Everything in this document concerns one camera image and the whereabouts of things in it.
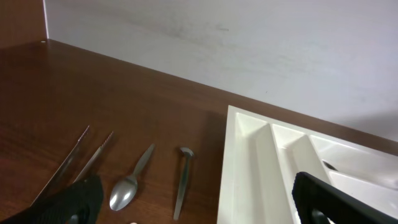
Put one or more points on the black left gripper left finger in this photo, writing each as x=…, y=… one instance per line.
x=83, y=198

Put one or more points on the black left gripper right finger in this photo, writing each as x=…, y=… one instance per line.
x=319, y=202

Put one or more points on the right steel knife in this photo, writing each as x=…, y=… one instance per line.
x=93, y=158

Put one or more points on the small steel spoon left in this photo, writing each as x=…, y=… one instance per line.
x=125, y=189

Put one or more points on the white plastic cutlery tray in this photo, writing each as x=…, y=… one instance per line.
x=263, y=155

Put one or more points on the small steel measuring spoon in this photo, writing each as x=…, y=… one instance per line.
x=188, y=153

